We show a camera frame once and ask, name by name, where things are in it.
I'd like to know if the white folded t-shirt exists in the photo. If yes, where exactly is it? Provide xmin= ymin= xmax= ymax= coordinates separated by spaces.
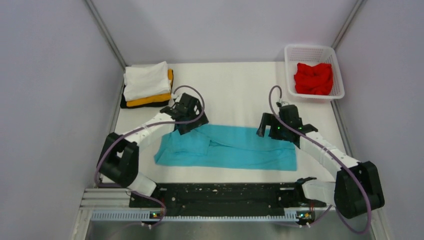
xmin=123 ymin=61 xmax=171 ymax=102

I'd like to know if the aluminium frame post right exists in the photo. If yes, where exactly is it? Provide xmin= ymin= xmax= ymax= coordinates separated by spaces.
xmin=331 ymin=0 xmax=367 ymax=50

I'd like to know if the aluminium frame post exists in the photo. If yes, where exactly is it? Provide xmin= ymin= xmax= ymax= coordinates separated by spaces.
xmin=83 ymin=0 xmax=127 ymax=70
xmin=331 ymin=0 xmax=367 ymax=50

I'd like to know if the aluminium frame post left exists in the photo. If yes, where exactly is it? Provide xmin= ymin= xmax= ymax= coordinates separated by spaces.
xmin=83 ymin=0 xmax=127 ymax=70

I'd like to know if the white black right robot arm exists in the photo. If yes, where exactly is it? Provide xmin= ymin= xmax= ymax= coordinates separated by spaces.
xmin=256 ymin=104 xmax=386 ymax=219

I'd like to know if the white cable duct strip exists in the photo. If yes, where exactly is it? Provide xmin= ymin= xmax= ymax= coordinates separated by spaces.
xmin=91 ymin=210 xmax=299 ymax=222

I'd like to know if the yellow folded t-shirt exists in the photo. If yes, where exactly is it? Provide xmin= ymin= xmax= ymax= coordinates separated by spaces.
xmin=120 ymin=62 xmax=174 ymax=109

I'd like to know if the turquoise t-shirt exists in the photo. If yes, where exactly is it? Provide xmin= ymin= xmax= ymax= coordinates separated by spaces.
xmin=154 ymin=124 xmax=297 ymax=172

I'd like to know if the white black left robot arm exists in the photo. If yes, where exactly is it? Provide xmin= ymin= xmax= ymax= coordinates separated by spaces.
xmin=96 ymin=93 xmax=209 ymax=207

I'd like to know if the aluminium rail left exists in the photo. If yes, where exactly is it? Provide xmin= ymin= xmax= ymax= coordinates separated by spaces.
xmin=79 ymin=188 xmax=130 ymax=208

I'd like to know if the white plastic laundry basket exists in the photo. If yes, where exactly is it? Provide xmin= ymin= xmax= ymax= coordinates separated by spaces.
xmin=284 ymin=44 xmax=345 ymax=100

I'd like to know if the aluminium rail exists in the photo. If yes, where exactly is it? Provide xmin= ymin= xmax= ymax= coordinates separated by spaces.
xmin=79 ymin=188 xmax=130 ymax=208
xmin=284 ymin=187 xmax=382 ymax=211

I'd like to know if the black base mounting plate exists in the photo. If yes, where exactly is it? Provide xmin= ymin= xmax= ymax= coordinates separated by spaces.
xmin=129 ymin=182 xmax=326 ymax=217

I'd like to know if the red t-shirt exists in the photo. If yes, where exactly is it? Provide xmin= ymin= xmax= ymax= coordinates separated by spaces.
xmin=294 ymin=63 xmax=334 ymax=96

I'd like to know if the black folded t-shirt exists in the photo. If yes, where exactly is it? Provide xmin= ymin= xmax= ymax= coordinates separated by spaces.
xmin=120 ymin=92 xmax=171 ymax=109

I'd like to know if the aluminium rail right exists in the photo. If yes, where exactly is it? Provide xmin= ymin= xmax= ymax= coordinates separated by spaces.
xmin=284 ymin=187 xmax=382 ymax=211

